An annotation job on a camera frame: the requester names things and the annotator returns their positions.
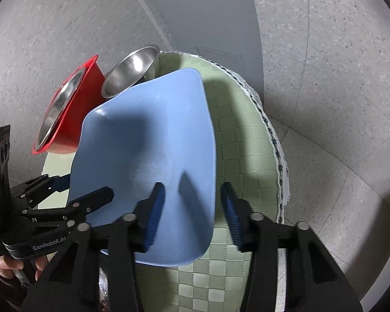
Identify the fluted steel bowl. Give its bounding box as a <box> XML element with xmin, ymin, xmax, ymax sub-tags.
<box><xmin>98</xmin><ymin>252</ymin><xmax>111</xmax><ymax>312</ymax></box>

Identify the large steel bowl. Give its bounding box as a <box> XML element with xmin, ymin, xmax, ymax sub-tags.
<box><xmin>34</xmin><ymin>68</ymin><xmax>87</xmax><ymax>151</ymax></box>

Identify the blue plastic plate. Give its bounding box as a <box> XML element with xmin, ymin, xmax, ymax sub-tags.
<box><xmin>68</xmin><ymin>68</ymin><xmax>216</xmax><ymax>267</ymax></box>

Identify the small steel bowl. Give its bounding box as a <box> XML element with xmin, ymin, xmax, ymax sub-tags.
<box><xmin>101</xmin><ymin>44</ymin><xmax>160</xmax><ymax>99</ymax></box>

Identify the left hand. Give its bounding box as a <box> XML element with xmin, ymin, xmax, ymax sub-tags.
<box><xmin>0</xmin><ymin>256</ymin><xmax>49</xmax><ymax>279</ymax></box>

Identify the green checkered table mat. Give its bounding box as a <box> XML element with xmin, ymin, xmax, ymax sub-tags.
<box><xmin>43</xmin><ymin>52</ymin><xmax>289</xmax><ymax>311</ymax></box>

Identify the grey door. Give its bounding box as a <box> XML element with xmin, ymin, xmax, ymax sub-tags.
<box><xmin>143</xmin><ymin>0</ymin><xmax>264</xmax><ymax>96</ymax></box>

